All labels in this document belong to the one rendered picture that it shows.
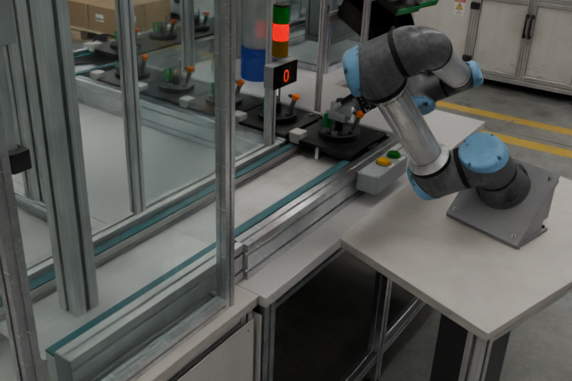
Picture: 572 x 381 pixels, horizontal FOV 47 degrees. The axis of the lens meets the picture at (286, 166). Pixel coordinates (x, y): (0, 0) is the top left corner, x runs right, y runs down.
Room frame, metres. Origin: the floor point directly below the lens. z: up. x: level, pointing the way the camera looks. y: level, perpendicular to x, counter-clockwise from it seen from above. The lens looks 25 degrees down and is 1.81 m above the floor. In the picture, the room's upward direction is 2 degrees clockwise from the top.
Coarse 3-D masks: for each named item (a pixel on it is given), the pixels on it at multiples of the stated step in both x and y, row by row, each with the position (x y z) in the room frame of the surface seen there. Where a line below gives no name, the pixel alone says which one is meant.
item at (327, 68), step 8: (328, 0) 3.08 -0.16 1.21; (328, 24) 3.07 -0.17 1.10; (328, 32) 3.07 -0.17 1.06; (328, 40) 3.07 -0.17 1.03; (328, 48) 3.07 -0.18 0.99; (328, 56) 3.08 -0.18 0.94; (304, 64) 3.14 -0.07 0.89; (328, 64) 3.08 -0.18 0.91; (336, 64) 3.15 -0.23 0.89; (328, 72) 3.08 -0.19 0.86
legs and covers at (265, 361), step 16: (336, 256) 1.57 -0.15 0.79; (384, 288) 1.88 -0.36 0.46; (272, 304) 1.31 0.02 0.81; (384, 304) 1.88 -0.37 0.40; (416, 304) 2.18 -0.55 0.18; (256, 320) 1.29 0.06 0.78; (272, 320) 1.31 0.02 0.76; (384, 320) 1.89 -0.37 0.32; (400, 320) 2.08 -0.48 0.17; (256, 336) 1.29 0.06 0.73; (272, 336) 1.31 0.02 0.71; (384, 336) 1.91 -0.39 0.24; (256, 352) 1.28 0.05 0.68; (272, 352) 1.31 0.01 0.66; (368, 352) 1.88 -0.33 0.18; (384, 352) 1.93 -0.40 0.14; (256, 368) 1.28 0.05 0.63; (272, 368) 1.32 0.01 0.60; (352, 368) 1.79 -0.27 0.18; (368, 368) 1.82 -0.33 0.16
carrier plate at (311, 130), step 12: (312, 132) 2.05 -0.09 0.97; (360, 132) 2.07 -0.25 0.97; (372, 132) 2.07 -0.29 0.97; (300, 144) 1.97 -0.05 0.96; (312, 144) 1.95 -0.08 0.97; (324, 144) 1.95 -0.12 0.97; (336, 144) 1.96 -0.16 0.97; (348, 144) 1.96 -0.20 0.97; (360, 144) 1.96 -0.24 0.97; (372, 144) 1.98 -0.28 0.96; (348, 156) 1.87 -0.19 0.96
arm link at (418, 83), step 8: (424, 72) 1.85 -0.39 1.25; (408, 80) 1.84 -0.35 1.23; (416, 80) 1.83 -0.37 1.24; (424, 80) 1.82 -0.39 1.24; (432, 80) 1.80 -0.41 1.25; (408, 88) 1.83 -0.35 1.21; (416, 88) 1.81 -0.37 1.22; (424, 88) 1.80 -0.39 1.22; (432, 88) 1.79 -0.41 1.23; (440, 88) 1.78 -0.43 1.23; (416, 96) 1.79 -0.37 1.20; (424, 96) 1.78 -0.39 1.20; (432, 96) 1.79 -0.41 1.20; (440, 96) 1.79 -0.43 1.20; (416, 104) 1.78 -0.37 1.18; (424, 104) 1.78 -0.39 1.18; (432, 104) 1.78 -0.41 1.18; (424, 112) 1.80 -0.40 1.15
